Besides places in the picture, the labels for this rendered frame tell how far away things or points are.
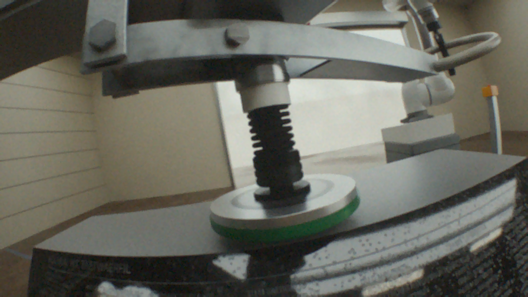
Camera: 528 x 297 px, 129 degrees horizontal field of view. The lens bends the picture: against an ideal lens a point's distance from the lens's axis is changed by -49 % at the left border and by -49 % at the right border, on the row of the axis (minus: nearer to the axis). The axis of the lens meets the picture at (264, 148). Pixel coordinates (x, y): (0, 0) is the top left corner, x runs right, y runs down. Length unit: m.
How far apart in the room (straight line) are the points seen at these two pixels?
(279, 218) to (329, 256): 0.08
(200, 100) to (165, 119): 0.95
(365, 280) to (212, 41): 0.32
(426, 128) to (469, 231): 1.17
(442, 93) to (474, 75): 6.48
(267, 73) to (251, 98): 0.04
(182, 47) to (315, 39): 0.18
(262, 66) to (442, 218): 0.32
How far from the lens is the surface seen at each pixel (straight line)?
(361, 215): 0.35
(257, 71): 0.32
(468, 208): 0.40
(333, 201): 0.28
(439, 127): 1.57
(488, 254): 0.40
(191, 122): 5.64
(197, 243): 0.36
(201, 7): 0.31
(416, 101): 1.59
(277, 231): 0.26
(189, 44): 0.28
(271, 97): 0.32
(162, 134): 5.94
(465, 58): 0.65
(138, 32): 0.29
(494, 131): 2.25
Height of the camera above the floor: 0.98
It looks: 3 degrees down
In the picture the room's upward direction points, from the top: 10 degrees counter-clockwise
